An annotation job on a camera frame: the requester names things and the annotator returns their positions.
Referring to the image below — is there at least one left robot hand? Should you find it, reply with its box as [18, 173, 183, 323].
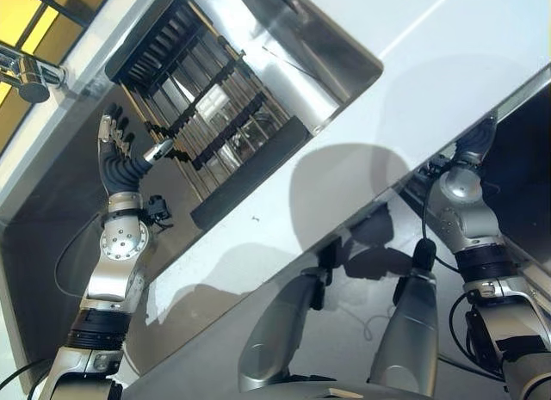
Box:
[97, 102, 176, 197]

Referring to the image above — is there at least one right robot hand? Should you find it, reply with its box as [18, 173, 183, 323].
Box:
[455, 117, 497, 163]

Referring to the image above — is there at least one dark dishwasher front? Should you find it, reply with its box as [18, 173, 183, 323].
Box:
[481, 68, 551, 255]

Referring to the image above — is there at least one black dish rack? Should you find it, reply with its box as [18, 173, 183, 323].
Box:
[105, 0, 313, 236]

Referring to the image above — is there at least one chrome faucet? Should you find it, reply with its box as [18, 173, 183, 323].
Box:
[0, 45, 68, 102]

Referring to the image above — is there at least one window with yellow panes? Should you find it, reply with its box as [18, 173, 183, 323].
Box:
[0, 0, 102, 156]

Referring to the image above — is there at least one right silver robot leg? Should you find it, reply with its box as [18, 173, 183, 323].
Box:
[368, 238, 441, 397]

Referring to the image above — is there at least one silver robot leg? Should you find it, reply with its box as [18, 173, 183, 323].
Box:
[368, 238, 441, 397]
[238, 262, 335, 397]

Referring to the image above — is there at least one stainless steel sink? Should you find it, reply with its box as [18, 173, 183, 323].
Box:
[0, 0, 385, 375]

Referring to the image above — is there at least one left silver robot leg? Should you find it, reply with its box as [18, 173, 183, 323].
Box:
[238, 262, 335, 397]

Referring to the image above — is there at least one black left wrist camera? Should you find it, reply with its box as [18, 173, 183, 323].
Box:
[145, 195, 174, 230]

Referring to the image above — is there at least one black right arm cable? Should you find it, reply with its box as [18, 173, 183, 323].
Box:
[420, 175, 461, 273]

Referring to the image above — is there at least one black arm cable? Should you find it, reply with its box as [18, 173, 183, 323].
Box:
[53, 217, 107, 298]
[420, 175, 461, 273]

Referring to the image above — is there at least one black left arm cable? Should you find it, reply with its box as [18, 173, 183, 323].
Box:
[53, 217, 107, 298]

